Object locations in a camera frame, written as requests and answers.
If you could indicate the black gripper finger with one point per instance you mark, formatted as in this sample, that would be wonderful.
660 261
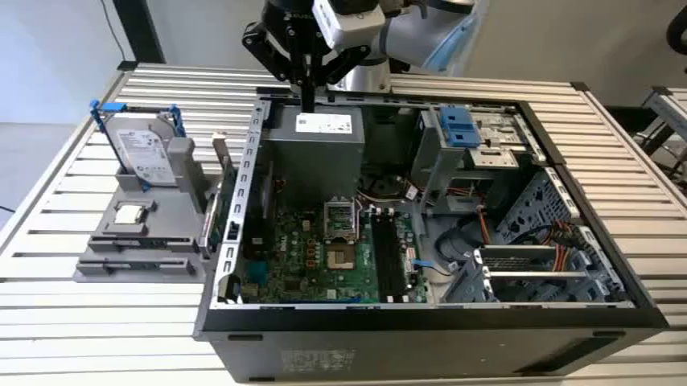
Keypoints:
343 64
273 56

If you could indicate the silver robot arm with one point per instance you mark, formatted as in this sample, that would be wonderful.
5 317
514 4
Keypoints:
408 40

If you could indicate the RAM slot with white clips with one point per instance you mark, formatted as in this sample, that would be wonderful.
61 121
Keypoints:
399 257
385 257

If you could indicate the dark RAM stick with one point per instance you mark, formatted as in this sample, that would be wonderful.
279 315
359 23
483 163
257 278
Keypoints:
141 241

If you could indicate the blue plastic drive latch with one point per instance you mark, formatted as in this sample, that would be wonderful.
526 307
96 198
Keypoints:
456 128

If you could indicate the grey power supply unit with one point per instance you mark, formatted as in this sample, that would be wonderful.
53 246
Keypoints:
316 169

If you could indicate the grey metal drive cage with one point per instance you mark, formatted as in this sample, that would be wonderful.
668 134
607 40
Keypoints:
445 169

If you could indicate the hard disk in blue carrier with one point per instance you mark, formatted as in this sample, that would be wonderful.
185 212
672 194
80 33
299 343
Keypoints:
141 153

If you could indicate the grey parts rack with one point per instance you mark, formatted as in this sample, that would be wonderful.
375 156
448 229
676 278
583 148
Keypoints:
160 225

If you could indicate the silver CPU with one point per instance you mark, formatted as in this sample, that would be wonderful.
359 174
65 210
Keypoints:
129 213

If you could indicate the CPU socket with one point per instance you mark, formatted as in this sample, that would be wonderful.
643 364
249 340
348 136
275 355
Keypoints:
340 259

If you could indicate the green motherboard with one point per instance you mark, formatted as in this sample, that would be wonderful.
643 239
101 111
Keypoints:
300 261

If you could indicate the blue expansion slot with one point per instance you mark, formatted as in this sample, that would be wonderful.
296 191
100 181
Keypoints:
311 300

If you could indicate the aluminium side table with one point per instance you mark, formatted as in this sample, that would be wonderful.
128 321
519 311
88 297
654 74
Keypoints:
666 100

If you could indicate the perforated metal disk bay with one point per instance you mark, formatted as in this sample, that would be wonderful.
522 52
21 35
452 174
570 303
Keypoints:
536 275

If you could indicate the black and grey PC case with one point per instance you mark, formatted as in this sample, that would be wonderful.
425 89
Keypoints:
375 354

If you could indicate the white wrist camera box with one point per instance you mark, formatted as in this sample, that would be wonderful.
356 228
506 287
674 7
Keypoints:
348 24

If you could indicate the black vertical post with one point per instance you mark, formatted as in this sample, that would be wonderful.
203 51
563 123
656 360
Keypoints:
139 32

